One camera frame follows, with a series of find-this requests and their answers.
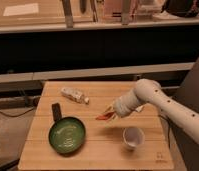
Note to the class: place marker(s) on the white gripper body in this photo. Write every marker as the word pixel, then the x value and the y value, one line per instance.
pixel 126 104

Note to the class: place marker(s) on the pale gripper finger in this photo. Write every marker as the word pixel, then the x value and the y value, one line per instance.
pixel 112 117
pixel 109 109

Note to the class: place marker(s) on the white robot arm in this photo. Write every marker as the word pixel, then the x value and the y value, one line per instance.
pixel 149 91

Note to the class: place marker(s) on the white ceramic cup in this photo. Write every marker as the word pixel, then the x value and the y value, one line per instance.
pixel 133 137

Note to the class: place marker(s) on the white sponge block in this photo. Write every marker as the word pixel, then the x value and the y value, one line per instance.
pixel 139 109

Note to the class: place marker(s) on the clear plastic bottle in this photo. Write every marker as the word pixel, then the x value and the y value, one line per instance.
pixel 74 95

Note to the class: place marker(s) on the green frying pan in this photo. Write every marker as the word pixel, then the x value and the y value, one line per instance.
pixel 67 134

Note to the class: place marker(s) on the white paper sheet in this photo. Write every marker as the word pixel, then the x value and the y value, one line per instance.
pixel 24 9

